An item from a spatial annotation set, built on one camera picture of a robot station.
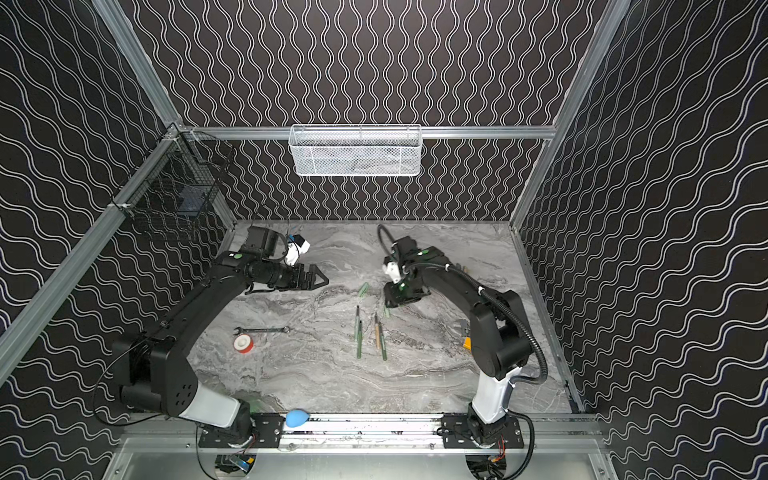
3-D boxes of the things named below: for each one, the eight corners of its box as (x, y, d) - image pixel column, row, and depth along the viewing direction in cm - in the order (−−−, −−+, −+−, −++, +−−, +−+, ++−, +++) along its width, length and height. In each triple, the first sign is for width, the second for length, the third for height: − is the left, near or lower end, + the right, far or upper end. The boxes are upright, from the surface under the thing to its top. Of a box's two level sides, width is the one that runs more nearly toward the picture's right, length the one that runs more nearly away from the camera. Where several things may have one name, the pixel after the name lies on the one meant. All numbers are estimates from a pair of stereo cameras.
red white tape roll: (233, 353, 89) (230, 350, 87) (238, 338, 92) (235, 334, 91) (251, 353, 89) (248, 350, 87) (256, 337, 92) (253, 334, 91)
